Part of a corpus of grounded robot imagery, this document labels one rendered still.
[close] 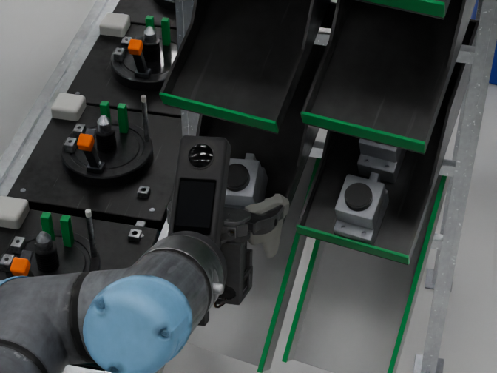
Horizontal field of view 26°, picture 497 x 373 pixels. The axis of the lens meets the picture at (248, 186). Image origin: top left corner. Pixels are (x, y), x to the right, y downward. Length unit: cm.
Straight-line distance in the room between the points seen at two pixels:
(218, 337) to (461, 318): 41
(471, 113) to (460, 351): 46
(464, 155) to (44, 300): 56
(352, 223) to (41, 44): 108
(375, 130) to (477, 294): 60
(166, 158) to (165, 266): 79
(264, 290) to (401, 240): 22
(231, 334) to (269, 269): 9
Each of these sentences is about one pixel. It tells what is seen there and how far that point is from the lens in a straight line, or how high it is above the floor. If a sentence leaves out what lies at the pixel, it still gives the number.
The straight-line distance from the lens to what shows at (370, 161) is 122.
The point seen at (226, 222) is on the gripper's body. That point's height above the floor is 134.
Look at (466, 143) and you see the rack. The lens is 124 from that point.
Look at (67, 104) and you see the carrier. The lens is 176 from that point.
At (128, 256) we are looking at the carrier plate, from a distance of 151.
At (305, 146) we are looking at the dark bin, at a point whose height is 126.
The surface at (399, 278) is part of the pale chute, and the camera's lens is 133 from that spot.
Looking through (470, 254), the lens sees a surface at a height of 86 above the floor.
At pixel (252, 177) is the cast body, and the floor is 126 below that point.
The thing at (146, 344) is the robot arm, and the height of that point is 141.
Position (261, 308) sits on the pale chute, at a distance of 135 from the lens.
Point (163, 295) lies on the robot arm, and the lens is 84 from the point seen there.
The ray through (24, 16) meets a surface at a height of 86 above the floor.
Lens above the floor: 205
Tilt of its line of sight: 42 degrees down
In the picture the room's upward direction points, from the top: straight up
